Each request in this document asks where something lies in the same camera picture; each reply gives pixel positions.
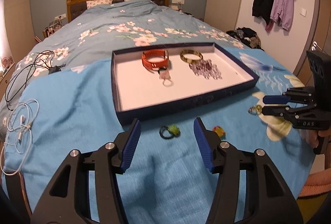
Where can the wooden bed footboard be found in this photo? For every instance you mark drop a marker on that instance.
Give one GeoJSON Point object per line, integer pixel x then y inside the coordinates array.
{"type": "Point", "coordinates": [18, 187]}

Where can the bright blue flower blanket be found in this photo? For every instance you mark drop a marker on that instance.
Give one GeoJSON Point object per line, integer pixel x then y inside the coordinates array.
{"type": "Point", "coordinates": [77, 110]}

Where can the pink desk fan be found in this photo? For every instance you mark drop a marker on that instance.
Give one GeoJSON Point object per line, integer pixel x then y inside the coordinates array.
{"type": "Point", "coordinates": [6, 61]}

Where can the amber bangle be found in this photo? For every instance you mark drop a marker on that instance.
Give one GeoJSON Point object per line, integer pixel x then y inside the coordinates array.
{"type": "Point", "coordinates": [185, 59]}

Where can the beige door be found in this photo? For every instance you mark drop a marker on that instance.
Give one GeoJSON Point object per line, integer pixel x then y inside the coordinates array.
{"type": "Point", "coordinates": [320, 19]}

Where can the pink scarf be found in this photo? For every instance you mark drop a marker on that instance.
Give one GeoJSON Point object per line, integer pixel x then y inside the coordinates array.
{"type": "Point", "coordinates": [269, 26]}

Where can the pink fleece clothing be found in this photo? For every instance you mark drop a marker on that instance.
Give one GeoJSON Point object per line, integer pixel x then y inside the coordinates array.
{"type": "Point", "coordinates": [316, 184]}

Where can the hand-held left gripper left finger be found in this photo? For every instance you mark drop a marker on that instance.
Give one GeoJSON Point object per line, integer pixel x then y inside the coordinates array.
{"type": "Point", "coordinates": [132, 146]}

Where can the white wall socket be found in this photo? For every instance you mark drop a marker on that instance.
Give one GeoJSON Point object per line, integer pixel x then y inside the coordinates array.
{"type": "Point", "coordinates": [60, 17]}
{"type": "Point", "coordinates": [178, 1]}

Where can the white light switch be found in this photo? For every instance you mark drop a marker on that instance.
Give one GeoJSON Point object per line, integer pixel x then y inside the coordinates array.
{"type": "Point", "coordinates": [304, 12]}

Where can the dark blue shallow box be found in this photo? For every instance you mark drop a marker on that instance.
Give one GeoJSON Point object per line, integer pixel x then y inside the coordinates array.
{"type": "Point", "coordinates": [139, 84]}

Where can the cluttered bedside table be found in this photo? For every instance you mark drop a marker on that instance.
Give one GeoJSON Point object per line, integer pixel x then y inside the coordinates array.
{"type": "Point", "coordinates": [50, 28]}

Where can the black charger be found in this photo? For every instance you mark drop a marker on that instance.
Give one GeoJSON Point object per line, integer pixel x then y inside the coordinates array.
{"type": "Point", "coordinates": [55, 70]}

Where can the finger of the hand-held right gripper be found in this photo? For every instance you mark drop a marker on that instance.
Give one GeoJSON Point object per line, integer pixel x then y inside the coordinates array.
{"type": "Point", "coordinates": [274, 110]}
{"type": "Point", "coordinates": [274, 100]}

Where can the blue floral duvet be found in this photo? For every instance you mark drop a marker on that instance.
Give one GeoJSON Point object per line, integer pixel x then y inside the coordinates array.
{"type": "Point", "coordinates": [103, 22]}

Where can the orange watch band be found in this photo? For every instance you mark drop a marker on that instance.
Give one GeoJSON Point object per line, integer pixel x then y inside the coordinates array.
{"type": "Point", "coordinates": [150, 62]}

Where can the pile of dark clothes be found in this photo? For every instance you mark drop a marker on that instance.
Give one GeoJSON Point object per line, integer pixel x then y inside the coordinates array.
{"type": "Point", "coordinates": [245, 37]}

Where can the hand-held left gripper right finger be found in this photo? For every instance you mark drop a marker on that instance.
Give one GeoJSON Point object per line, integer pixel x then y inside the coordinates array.
{"type": "Point", "coordinates": [203, 146]}

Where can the lilac jacket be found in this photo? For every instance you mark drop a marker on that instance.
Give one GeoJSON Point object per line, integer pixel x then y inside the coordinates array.
{"type": "Point", "coordinates": [284, 1]}

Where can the person's right hand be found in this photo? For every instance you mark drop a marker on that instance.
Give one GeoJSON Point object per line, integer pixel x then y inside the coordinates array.
{"type": "Point", "coordinates": [311, 137]}

